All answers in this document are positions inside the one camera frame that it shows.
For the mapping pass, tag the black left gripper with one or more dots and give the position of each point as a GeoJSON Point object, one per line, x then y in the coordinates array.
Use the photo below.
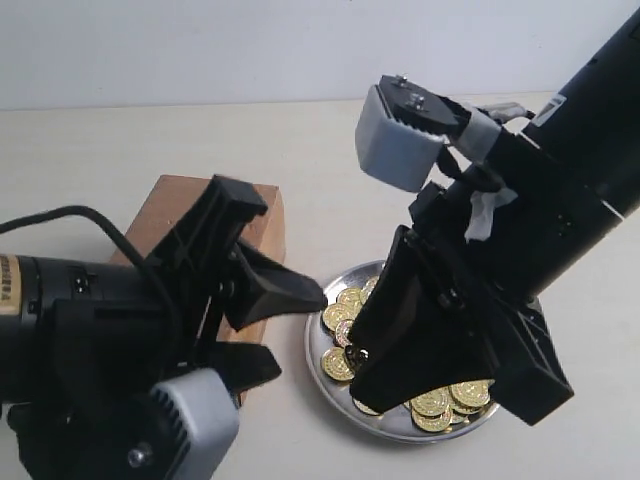
{"type": "Point", "coordinates": [68, 422]}

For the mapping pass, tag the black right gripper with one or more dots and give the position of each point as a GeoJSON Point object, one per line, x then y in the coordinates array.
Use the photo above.
{"type": "Point", "coordinates": [437, 317]}

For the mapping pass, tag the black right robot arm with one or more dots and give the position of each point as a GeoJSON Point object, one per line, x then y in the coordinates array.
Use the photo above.
{"type": "Point", "coordinates": [497, 217]}

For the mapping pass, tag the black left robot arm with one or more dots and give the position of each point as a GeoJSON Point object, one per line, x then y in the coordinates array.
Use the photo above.
{"type": "Point", "coordinates": [116, 371]}

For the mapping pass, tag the cardboard box with slot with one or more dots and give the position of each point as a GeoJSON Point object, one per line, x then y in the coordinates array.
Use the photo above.
{"type": "Point", "coordinates": [170, 199]}

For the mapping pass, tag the gold coin left edge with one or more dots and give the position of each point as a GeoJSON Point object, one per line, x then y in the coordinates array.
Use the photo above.
{"type": "Point", "coordinates": [336, 313]}

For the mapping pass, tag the gold coin lone left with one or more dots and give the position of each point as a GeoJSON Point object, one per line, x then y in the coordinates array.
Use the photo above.
{"type": "Point", "coordinates": [335, 365]}

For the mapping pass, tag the round steel plate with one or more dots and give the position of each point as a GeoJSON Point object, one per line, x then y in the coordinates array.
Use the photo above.
{"type": "Point", "coordinates": [396, 424]}

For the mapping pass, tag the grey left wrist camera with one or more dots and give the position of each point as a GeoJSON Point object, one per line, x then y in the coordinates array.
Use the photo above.
{"type": "Point", "coordinates": [190, 423]}

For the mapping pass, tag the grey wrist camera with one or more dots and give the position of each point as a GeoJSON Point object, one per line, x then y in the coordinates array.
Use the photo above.
{"type": "Point", "coordinates": [405, 130]}
{"type": "Point", "coordinates": [190, 423]}

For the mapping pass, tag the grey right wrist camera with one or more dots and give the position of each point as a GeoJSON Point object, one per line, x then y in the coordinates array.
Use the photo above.
{"type": "Point", "coordinates": [405, 130]}

